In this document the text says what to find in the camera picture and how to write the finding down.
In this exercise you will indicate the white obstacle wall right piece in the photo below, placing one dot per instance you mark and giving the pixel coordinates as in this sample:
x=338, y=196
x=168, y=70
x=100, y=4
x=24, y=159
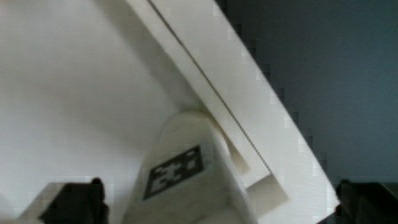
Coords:
x=294, y=195

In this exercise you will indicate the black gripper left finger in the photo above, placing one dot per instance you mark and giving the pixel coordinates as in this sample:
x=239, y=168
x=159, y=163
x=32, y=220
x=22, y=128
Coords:
x=79, y=206

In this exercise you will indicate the white square tabletop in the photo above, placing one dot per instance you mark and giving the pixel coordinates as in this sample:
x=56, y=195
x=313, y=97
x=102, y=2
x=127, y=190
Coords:
x=98, y=80

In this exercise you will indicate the white table leg with tag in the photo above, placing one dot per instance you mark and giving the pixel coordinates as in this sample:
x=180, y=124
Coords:
x=189, y=191

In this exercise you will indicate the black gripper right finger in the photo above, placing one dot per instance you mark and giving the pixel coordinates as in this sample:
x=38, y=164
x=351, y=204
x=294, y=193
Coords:
x=368, y=203

